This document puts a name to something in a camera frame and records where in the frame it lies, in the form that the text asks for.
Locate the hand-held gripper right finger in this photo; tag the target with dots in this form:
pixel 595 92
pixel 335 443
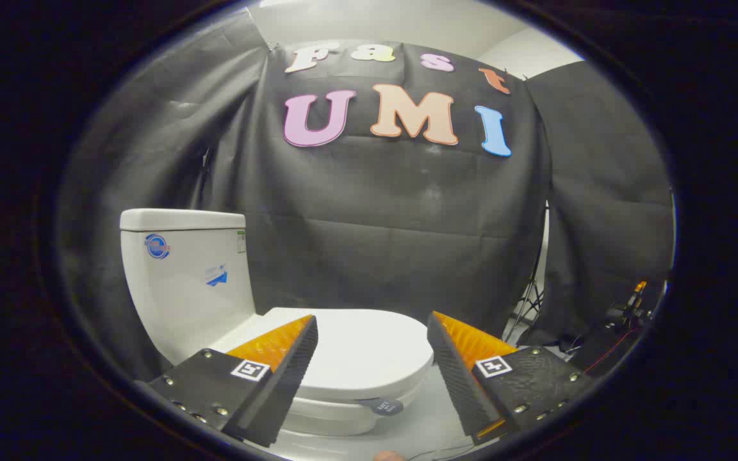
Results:
pixel 459 384

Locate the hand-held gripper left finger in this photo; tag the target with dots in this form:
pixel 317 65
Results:
pixel 286 384

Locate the white toilet lid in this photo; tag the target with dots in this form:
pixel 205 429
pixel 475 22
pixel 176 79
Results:
pixel 369 352

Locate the white ceramic toilet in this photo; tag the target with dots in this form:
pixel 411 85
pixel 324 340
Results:
pixel 183 288

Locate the black tripod stand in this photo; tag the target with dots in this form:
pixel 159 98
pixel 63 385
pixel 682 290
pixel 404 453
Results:
pixel 528 301

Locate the black backdrop cloth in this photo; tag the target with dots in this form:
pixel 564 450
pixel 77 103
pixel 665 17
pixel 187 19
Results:
pixel 375 224

